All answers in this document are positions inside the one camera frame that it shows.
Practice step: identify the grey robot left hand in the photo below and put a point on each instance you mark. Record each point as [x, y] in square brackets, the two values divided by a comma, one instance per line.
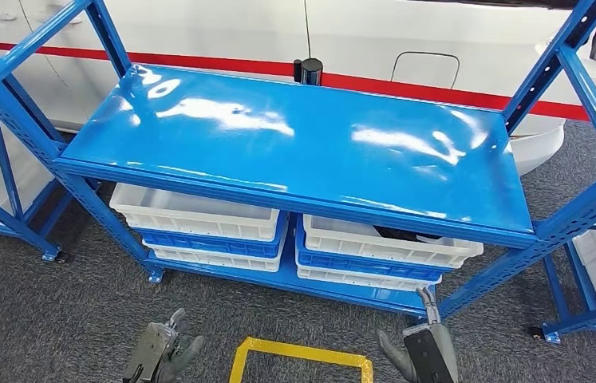
[152, 354]

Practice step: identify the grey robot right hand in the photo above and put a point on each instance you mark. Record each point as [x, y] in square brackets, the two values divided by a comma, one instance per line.
[430, 354]

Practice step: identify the black plastic part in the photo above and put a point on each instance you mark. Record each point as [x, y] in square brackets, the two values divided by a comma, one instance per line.
[403, 234]

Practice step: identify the blue metal shelf rack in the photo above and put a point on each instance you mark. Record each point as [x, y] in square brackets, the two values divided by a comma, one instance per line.
[7, 217]
[276, 148]
[588, 320]

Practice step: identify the yellow floor tape square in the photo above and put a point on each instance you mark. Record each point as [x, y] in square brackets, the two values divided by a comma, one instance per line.
[297, 349]

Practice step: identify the red barrier belt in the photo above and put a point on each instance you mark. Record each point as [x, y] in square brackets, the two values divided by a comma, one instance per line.
[197, 62]

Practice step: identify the black stanchion post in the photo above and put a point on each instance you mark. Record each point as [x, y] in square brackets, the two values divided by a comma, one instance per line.
[311, 71]

